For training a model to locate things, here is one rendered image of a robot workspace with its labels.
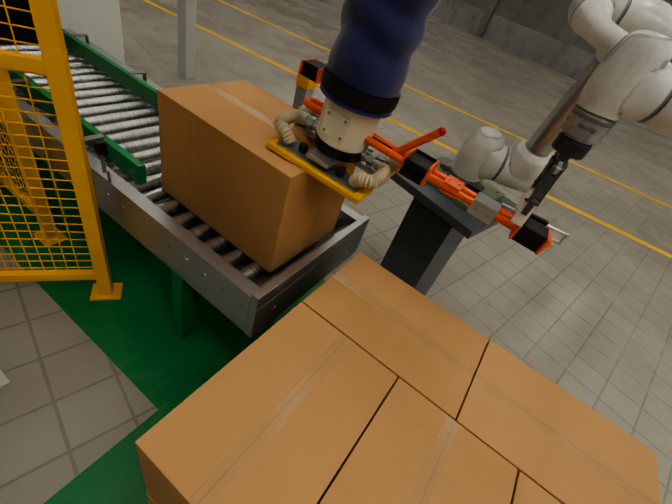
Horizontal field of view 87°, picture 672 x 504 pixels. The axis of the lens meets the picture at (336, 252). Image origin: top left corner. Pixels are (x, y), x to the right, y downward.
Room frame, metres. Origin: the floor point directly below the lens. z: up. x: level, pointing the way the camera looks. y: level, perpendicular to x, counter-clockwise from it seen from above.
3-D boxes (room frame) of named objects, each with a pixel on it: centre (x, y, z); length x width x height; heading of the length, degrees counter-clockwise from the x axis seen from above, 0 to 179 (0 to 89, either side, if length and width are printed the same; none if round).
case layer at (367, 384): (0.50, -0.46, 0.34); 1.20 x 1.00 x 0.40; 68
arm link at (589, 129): (0.90, -0.42, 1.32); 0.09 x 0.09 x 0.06
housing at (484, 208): (0.92, -0.34, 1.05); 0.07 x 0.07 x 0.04; 72
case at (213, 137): (1.17, 0.39, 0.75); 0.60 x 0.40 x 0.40; 68
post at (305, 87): (1.71, 0.40, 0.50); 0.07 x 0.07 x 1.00; 68
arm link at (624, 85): (0.90, -0.43, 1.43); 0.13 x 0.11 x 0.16; 86
